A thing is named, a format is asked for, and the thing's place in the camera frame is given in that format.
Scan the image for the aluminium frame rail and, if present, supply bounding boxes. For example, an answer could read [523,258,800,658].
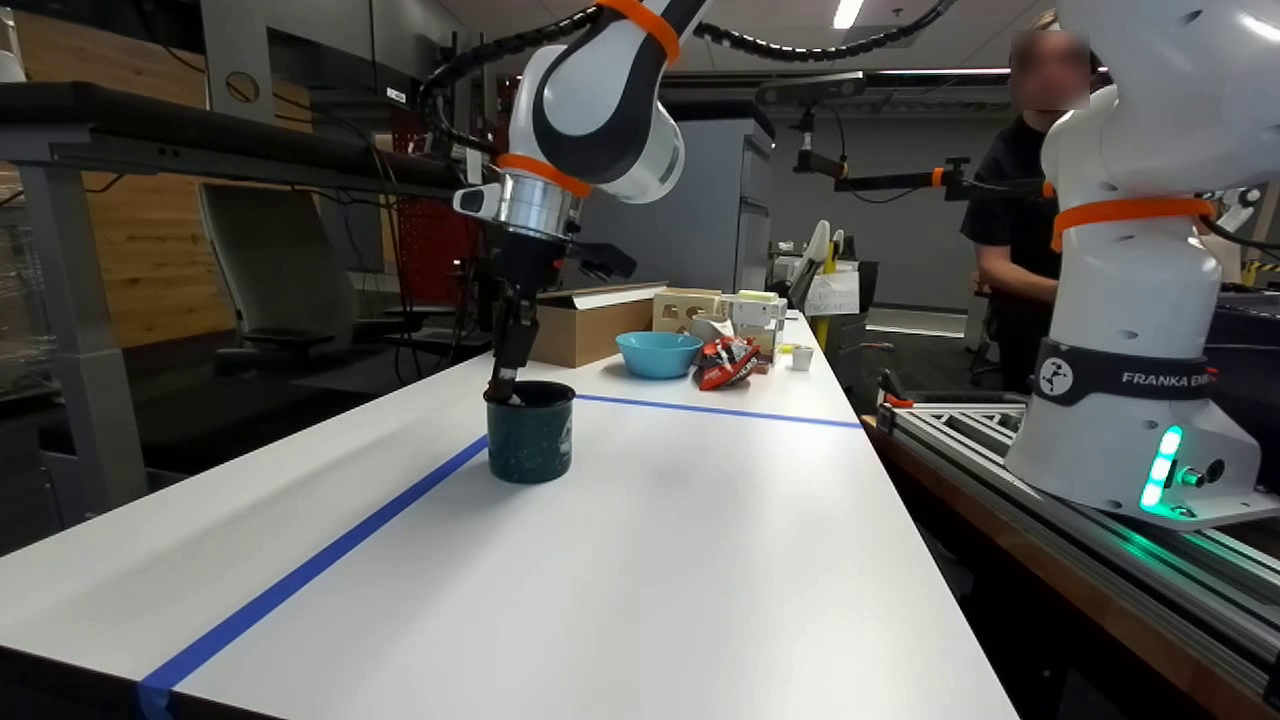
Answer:
[878,398,1280,720]

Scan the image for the dark teal mug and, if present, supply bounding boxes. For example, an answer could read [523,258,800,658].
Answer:
[481,378,580,490]

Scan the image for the short blue tape line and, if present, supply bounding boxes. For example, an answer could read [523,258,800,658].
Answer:
[571,389,866,438]

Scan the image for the person in black shirt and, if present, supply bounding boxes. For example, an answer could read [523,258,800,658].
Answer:
[957,23,1111,401]

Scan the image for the black corrugated cable hose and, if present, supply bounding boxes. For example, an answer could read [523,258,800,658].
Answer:
[422,0,961,101]

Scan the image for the long blue tape line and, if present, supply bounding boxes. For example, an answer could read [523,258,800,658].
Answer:
[132,434,493,720]

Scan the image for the white container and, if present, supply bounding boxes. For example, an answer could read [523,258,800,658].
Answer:
[729,288,792,363]

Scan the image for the blue bowl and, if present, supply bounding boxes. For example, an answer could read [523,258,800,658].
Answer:
[611,329,710,383]

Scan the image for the cardboard box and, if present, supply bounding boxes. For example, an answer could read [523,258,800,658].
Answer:
[533,282,674,371]

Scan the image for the red cabinet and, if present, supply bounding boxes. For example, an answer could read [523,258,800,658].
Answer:
[391,198,502,313]

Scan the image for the printed beige box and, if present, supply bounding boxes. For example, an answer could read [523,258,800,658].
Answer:
[647,283,738,342]

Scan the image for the grey metal desk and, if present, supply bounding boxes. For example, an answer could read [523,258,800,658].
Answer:
[0,76,523,527]

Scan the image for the white yellow bottle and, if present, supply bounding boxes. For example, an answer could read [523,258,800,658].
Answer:
[795,216,866,324]

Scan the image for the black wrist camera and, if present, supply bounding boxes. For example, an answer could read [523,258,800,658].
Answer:
[566,235,646,283]

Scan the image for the red black bag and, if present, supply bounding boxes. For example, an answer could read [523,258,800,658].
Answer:
[689,329,776,398]

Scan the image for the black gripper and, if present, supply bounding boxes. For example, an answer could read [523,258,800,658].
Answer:
[471,235,566,401]

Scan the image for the black orange camera mount arm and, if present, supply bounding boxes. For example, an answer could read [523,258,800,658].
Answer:
[788,106,973,210]

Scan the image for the white wrist cable adapter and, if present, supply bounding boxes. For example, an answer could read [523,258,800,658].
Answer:
[447,180,511,226]

